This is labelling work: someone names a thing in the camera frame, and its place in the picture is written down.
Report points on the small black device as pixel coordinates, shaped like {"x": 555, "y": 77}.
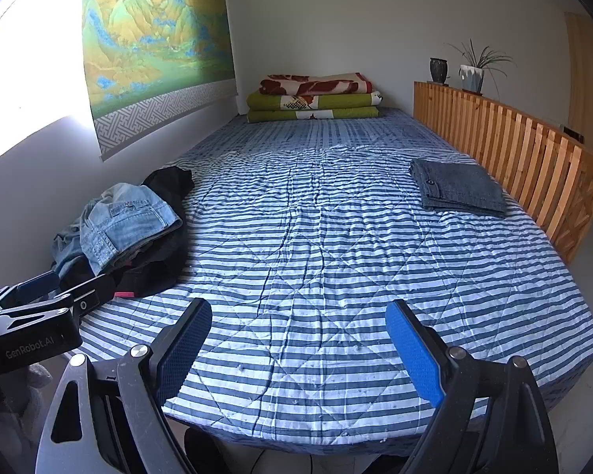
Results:
{"x": 573, "y": 134}

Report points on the red floral folded blanket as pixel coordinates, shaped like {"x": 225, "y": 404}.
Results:
{"x": 316, "y": 85}

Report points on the folded grey pants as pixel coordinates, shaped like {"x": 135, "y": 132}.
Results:
{"x": 459, "y": 187}

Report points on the wooden door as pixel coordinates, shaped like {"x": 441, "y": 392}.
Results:
{"x": 585, "y": 84}

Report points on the blue striped bed quilt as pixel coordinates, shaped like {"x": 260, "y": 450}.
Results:
{"x": 326, "y": 232}

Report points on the landscape wall poster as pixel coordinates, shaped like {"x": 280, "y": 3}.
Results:
{"x": 153, "y": 34}

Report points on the colourful striped pillow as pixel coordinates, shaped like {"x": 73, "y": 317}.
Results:
{"x": 276, "y": 116}

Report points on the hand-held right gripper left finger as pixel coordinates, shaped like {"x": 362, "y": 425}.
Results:
{"x": 185, "y": 350}

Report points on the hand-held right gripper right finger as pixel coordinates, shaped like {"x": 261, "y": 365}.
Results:
{"x": 415, "y": 360}

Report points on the bright window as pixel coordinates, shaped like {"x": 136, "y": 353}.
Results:
{"x": 29, "y": 84}

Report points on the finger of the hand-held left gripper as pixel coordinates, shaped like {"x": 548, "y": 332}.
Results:
{"x": 91, "y": 291}
{"x": 37, "y": 282}

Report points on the patterned green folded blanket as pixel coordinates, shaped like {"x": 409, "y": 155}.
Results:
{"x": 346, "y": 101}

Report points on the dark ceramic vase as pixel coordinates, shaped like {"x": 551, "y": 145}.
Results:
{"x": 438, "y": 70}

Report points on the green plant in white pot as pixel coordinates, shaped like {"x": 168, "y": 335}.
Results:
{"x": 470, "y": 79}

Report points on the black garment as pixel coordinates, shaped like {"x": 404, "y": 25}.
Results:
{"x": 168, "y": 182}

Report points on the light blue jeans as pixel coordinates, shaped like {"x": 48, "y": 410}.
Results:
{"x": 118, "y": 227}

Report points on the person's left hand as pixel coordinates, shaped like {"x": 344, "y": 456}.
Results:
{"x": 27, "y": 405}

